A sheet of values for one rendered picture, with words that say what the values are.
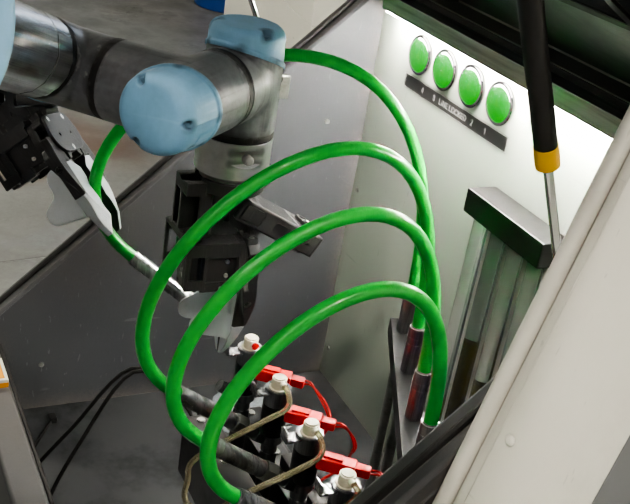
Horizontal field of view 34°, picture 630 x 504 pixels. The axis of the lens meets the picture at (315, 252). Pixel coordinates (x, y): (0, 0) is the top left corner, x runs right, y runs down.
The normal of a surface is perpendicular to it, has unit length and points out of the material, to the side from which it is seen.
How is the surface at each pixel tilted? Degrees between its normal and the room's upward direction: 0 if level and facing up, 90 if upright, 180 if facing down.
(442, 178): 90
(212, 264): 90
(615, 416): 76
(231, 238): 0
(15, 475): 0
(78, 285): 90
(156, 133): 90
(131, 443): 0
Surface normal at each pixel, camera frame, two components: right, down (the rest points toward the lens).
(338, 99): 0.42, 0.46
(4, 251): 0.15, -0.89
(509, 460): -0.84, -0.15
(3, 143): -0.14, 0.20
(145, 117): -0.41, 0.34
